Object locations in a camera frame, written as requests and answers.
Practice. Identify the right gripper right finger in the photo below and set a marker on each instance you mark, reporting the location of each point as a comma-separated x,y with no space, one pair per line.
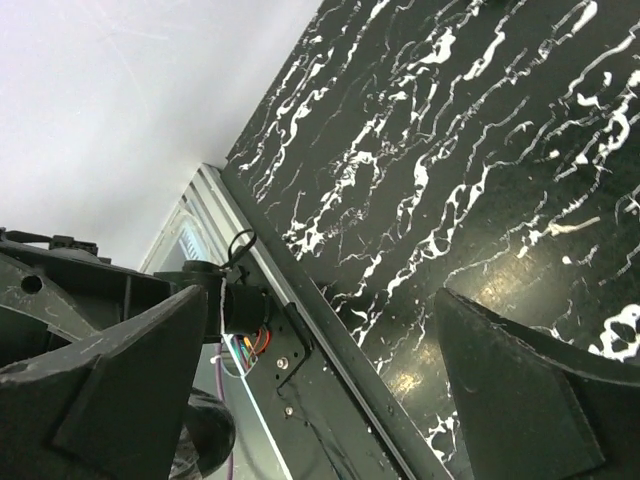
531,406

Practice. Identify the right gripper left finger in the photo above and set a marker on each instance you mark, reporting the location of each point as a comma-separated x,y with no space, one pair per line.
108,407

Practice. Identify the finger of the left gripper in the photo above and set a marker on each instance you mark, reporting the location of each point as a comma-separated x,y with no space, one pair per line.
56,290

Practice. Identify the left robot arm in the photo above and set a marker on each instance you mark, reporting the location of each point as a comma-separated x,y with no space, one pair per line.
232,306

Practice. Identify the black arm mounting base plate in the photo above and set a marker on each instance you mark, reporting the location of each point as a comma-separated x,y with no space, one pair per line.
327,411

